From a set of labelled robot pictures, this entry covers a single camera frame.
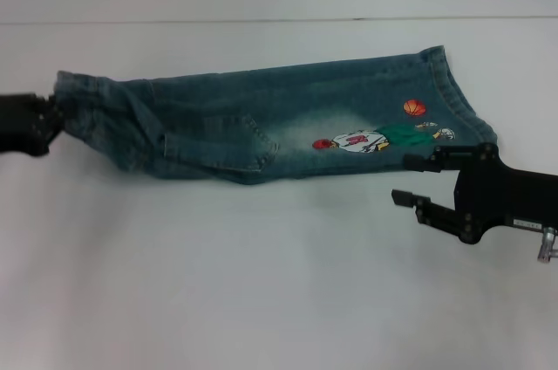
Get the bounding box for silver metal fitting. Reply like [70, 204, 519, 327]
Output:
[536, 226, 558, 264]

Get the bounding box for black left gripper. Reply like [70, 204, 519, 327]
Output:
[0, 91, 66, 157]

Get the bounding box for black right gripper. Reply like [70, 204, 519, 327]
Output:
[391, 141, 558, 245]

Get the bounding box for blue denim shorts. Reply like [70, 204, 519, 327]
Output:
[54, 45, 499, 187]

